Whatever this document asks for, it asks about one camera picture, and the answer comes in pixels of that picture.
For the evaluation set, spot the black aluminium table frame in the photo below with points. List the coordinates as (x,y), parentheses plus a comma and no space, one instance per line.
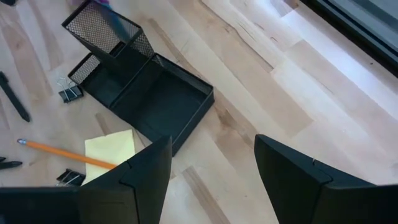
(373,51)

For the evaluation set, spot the black binder clip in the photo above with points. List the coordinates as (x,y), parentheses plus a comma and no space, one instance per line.
(70,176)
(71,95)

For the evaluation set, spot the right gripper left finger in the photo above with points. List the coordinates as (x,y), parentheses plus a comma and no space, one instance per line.
(140,193)

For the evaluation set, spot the black pen with scale print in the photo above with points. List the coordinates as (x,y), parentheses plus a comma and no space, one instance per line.
(9,165)

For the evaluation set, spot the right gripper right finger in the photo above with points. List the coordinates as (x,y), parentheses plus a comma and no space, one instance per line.
(295,193)

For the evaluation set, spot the orange pencil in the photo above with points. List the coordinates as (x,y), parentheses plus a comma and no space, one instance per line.
(62,153)

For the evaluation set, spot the plain black pen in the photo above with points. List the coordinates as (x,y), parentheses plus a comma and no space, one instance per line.
(14,99)

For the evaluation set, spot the yellow sticky note pad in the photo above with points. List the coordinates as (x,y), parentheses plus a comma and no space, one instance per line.
(109,146)

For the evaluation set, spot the black mesh desk organizer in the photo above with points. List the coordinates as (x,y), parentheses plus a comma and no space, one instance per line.
(161,102)

